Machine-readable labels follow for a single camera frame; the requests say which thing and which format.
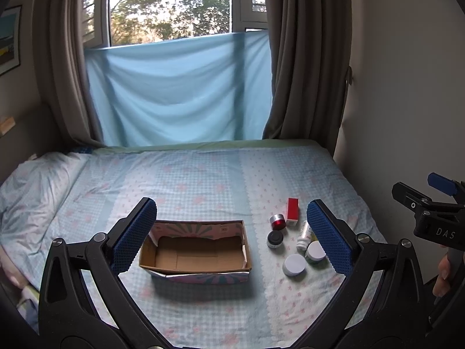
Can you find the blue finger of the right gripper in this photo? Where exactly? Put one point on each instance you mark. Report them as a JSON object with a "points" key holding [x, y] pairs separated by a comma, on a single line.
{"points": [[409, 197], [442, 184]]}

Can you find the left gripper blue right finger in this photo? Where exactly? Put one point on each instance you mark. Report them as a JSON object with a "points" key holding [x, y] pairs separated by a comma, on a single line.
{"points": [[378, 303]]}

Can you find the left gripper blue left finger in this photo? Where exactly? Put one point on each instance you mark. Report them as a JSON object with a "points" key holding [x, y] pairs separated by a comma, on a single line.
{"points": [[83, 303]]}

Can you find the green white lid jar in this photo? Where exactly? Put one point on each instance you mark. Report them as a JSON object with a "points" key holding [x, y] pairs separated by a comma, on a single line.
{"points": [[315, 252]]}

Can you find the white lid cream jar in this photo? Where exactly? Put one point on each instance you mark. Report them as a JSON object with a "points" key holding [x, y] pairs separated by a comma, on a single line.
{"points": [[294, 265]]}

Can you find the red rectangular box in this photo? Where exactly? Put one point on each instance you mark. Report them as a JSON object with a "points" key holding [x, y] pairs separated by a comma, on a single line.
{"points": [[293, 212]]}

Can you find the person's right hand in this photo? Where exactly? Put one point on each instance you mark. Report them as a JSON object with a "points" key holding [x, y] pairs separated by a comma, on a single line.
{"points": [[442, 286]]}

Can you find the white spray bottle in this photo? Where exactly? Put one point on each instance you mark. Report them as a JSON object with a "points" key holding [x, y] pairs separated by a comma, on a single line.
{"points": [[305, 237]]}

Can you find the pillow in floral case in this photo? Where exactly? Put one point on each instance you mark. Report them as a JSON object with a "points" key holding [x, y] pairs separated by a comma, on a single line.
{"points": [[30, 198]]}

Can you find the silver red round tin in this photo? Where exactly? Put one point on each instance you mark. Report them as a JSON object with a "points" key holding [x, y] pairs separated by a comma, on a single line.
{"points": [[277, 222]]}

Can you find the open cardboard box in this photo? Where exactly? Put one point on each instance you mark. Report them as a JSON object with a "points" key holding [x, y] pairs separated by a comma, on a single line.
{"points": [[197, 252]]}

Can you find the black round jar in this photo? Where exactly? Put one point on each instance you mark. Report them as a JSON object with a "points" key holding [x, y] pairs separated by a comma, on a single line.
{"points": [[275, 239]]}

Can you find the blue floral bed sheet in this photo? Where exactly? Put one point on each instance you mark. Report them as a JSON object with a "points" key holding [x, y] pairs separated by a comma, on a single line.
{"points": [[211, 195]]}

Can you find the right grey curtain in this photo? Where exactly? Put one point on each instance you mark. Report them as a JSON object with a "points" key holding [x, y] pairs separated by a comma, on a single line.
{"points": [[310, 45]]}

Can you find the grey curtain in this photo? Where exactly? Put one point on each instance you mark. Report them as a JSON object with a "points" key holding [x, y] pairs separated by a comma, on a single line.
{"points": [[310, 45], [60, 69]]}

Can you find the light blue hanging sheet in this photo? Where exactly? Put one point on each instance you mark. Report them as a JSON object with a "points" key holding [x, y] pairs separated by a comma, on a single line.
{"points": [[203, 89]]}

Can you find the left grey curtain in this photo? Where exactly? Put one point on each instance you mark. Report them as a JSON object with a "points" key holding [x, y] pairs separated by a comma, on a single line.
{"points": [[60, 69]]}

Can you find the small wooden wall shelf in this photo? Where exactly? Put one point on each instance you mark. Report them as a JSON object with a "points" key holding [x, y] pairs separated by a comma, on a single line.
{"points": [[6, 124]]}

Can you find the framed wall picture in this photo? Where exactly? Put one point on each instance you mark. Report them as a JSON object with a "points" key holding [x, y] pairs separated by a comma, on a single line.
{"points": [[10, 55]]}

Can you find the window frame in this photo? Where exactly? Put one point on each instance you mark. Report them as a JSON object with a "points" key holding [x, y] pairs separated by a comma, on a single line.
{"points": [[110, 23]]}

